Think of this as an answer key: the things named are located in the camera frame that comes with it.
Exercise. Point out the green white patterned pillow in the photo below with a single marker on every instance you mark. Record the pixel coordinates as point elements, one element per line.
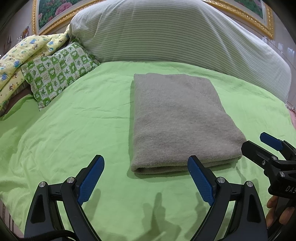
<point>49,76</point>

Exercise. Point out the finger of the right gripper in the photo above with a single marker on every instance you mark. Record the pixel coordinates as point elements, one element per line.
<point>259,156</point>
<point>284,147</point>

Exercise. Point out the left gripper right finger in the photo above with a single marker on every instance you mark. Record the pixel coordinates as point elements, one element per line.
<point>247,221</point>

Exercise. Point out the gold framed floral painting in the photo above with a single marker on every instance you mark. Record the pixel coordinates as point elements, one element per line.
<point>49,15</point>

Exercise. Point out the yellow patterned blanket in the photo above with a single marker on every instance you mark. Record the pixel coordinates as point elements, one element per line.
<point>30,48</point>

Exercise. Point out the beige knitted sweater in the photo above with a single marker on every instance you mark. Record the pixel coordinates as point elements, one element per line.
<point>177,116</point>

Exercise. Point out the grey striped duvet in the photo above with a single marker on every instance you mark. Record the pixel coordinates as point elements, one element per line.
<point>190,32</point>

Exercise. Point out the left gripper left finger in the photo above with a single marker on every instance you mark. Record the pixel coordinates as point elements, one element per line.
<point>56,211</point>

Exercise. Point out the right hand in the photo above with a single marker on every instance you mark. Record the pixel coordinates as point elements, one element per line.
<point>285,216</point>

